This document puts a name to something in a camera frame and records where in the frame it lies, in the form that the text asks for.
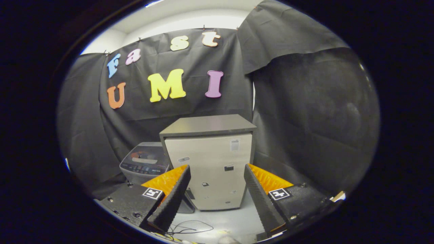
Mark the black backdrop cloth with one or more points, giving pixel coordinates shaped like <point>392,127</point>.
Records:
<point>305,112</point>

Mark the beige cabinet with dark top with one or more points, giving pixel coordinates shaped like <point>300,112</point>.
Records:
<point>210,159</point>

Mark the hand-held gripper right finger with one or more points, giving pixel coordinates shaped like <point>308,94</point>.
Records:
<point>261,200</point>

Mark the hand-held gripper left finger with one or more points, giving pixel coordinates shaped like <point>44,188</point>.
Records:
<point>169,203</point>

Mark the grey washing machine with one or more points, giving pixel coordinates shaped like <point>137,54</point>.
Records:
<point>135,174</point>

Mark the tan cardboard piece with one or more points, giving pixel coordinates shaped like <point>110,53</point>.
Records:
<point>339,196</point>

